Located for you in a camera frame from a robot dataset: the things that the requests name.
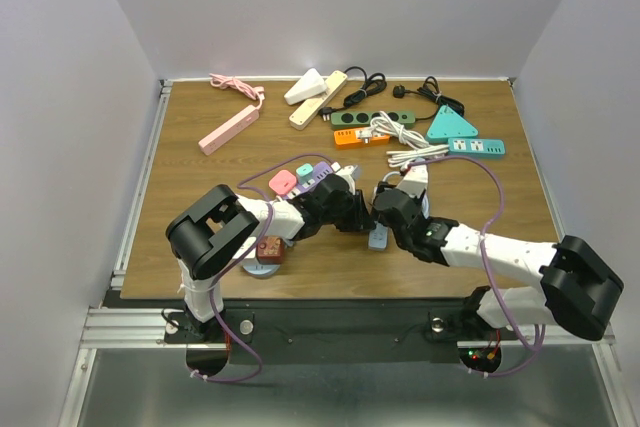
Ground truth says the aluminium frame rail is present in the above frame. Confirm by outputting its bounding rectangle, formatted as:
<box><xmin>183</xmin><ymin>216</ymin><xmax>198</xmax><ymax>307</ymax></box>
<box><xmin>79</xmin><ymin>79</ymin><xmax>174</xmax><ymax>348</ymax></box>

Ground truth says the white triangular socket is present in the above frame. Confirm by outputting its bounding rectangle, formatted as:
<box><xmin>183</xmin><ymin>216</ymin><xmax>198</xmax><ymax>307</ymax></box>
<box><xmin>284</xmin><ymin>68</ymin><xmax>327</xmax><ymax>105</ymax></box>

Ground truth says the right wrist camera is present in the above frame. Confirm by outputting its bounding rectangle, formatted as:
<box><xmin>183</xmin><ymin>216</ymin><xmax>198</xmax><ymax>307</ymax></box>
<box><xmin>396</xmin><ymin>164</ymin><xmax>429</xmax><ymax>198</ymax></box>

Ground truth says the beige power strip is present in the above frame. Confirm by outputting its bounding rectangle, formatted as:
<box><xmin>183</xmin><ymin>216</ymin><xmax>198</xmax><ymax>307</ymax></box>
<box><xmin>289</xmin><ymin>70</ymin><xmax>347</xmax><ymax>130</ymax></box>

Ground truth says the pink strip cable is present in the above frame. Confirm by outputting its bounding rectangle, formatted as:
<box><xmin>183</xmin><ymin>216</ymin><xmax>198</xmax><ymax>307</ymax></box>
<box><xmin>208</xmin><ymin>72</ymin><xmax>266</xmax><ymax>111</ymax></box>

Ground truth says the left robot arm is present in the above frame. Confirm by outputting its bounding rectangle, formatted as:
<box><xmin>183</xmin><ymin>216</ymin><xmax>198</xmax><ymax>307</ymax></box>
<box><xmin>165</xmin><ymin>174</ymin><xmax>374</xmax><ymax>341</ymax></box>

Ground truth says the teal rectangular power strip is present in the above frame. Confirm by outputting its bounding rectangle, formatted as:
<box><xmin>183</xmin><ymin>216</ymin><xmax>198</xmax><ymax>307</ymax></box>
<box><xmin>448</xmin><ymin>138</ymin><xmax>506</xmax><ymax>159</ymax></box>

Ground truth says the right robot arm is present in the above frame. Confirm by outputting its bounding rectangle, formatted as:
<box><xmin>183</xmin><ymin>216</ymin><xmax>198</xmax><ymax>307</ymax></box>
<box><xmin>373</xmin><ymin>188</ymin><xmax>624</xmax><ymax>341</ymax></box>

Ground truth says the black cable with europlug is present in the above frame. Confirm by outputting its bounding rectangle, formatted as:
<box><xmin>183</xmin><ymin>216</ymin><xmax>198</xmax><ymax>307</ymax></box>
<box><xmin>319</xmin><ymin>65</ymin><xmax>388</xmax><ymax>122</ymax></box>

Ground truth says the orange power strip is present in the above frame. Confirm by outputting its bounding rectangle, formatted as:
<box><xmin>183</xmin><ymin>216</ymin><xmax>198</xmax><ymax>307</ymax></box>
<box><xmin>333</xmin><ymin>128</ymin><xmax>391</xmax><ymax>150</ymax></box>

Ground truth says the round blue socket base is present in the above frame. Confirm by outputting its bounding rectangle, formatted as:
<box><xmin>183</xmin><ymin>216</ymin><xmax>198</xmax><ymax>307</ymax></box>
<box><xmin>242</xmin><ymin>263</ymin><xmax>280</xmax><ymax>279</ymax></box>

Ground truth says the purple power strip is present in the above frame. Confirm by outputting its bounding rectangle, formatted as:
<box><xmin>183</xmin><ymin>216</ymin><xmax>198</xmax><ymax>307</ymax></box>
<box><xmin>285</xmin><ymin>161</ymin><xmax>333</xmax><ymax>199</ymax></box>

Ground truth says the dark red cube socket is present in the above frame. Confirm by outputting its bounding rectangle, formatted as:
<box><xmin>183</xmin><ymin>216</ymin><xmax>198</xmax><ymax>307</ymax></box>
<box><xmin>256</xmin><ymin>236</ymin><xmax>286</xmax><ymax>265</ymax></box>

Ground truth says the white bundled cable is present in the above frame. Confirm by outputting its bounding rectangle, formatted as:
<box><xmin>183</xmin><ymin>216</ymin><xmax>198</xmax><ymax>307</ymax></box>
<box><xmin>357</xmin><ymin>110</ymin><xmax>451</xmax><ymax>169</ymax></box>

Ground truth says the white cube socket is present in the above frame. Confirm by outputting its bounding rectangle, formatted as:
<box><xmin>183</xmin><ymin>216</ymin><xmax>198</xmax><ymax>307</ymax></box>
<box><xmin>233</xmin><ymin>238</ymin><xmax>256</xmax><ymax>263</ymax></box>

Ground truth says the teal triangular socket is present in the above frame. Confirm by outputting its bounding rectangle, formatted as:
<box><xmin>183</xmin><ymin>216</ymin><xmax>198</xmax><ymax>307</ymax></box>
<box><xmin>425</xmin><ymin>106</ymin><xmax>479</xmax><ymax>143</ymax></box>

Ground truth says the pink plug adapter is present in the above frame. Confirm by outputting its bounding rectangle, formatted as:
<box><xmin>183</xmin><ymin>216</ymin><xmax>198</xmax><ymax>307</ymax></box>
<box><xmin>268</xmin><ymin>169</ymin><xmax>298</xmax><ymax>196</ymax></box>

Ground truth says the green power strip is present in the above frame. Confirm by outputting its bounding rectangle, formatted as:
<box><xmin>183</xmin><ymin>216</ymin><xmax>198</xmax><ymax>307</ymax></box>
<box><xmin>329</xmin><ymin>111</ymin><xmax>416</xmax><ymax>130</ymax></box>

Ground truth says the teal cube adapter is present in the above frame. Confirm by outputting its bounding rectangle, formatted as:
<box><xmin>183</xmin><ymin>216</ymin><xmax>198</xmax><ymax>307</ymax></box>
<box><xmin>295</xmin><ymin>163</ymin><xmax>314</xmax><ymax>184</ymax></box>

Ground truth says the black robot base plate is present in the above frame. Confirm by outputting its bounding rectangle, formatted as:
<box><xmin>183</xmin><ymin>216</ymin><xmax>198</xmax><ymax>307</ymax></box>
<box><xmin>162</xmin><ymin>297</ymin><xmax>514</xmax><ymax>373</ymax></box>

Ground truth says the pink power strip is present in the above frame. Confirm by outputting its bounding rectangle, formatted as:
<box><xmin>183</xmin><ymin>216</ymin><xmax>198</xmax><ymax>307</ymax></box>
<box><xmin>198</xmin><ymin>106</ymin><xmax>260</xmax><ymax>155</ymax></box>

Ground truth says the light blue power strip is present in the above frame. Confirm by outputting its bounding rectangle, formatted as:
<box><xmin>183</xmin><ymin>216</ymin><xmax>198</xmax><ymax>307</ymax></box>
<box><xmin>368</xmin><ymin>223</ymin><xmax>389</xmax><ymax>251</ymax></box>

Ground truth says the black cable with plug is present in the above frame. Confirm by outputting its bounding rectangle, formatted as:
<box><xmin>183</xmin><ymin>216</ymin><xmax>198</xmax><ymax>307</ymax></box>
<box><xmin>393</xmin><ymin>75</ymin><xmax>466</xmax><ymax>121</ymax></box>

